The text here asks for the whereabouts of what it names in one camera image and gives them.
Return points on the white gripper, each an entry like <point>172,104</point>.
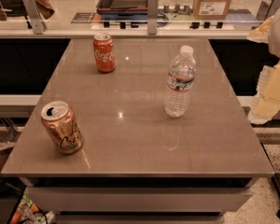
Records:
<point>268,89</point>

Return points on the orange LaCroix can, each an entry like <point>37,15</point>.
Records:
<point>60,122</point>

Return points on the red Coca-Cola can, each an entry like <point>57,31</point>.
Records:
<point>104,53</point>

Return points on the cardboard box with label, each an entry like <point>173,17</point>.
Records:
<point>210,9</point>

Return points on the clear plastic water bottle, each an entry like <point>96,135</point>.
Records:
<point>181,75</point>

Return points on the grey table drawer base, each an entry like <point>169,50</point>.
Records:
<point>79,205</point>

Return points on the bin with colourful trash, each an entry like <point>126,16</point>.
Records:
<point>27,212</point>

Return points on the right metal railing post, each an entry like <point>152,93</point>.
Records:
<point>267,8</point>

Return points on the metal railing post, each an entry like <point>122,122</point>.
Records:
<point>38,25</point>
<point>267,8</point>
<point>152,16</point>

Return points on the middle metal railing post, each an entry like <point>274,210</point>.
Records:
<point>152,16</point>

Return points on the left metal railing post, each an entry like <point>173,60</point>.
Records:
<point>38,25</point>

